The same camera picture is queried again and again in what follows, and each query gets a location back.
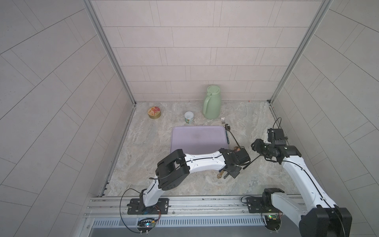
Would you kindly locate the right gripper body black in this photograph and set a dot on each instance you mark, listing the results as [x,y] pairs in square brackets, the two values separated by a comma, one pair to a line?
[259,147]

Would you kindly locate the black spoon near jug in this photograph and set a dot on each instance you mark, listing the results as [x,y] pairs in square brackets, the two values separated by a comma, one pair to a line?
[228,129]

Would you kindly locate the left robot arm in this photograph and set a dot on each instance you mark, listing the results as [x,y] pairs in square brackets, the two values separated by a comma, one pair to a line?
[174,168]

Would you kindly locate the controller board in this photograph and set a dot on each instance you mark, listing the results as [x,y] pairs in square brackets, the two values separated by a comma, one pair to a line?
[147,223]
[272,222]

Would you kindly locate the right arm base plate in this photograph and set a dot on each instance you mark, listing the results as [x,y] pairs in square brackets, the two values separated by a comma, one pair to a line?
[260,205]

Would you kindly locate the silver fork green handle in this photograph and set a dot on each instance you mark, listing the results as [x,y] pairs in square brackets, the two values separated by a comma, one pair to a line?
[223,121]

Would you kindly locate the aluminium mounting rail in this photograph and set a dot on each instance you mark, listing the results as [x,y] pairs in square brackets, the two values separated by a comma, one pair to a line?
[171,206]

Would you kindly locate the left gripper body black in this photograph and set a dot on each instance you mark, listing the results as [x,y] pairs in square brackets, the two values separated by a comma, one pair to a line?
[232,170]

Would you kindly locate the round gold candy tin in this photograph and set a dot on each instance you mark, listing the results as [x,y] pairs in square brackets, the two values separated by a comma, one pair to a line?
[154,112]

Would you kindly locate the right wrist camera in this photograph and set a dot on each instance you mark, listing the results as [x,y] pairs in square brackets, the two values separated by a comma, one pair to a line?
[276,134]

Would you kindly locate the right controller board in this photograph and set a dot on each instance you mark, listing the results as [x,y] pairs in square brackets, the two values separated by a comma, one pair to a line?
[272,222]

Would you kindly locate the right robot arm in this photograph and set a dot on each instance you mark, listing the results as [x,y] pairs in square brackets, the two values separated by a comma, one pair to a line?
[321,216]

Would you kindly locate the lilac rectangular tray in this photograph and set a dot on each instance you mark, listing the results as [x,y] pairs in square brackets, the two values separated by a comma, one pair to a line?
[198,140]

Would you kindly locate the small white lidded cup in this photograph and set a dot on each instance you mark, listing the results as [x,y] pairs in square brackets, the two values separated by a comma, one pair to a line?
[189,116]

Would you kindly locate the green thermos jug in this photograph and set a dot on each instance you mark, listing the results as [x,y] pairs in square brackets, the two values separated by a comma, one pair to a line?
[212,102]

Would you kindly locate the left controller board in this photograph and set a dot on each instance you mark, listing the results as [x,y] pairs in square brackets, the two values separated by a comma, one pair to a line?
[147,223]

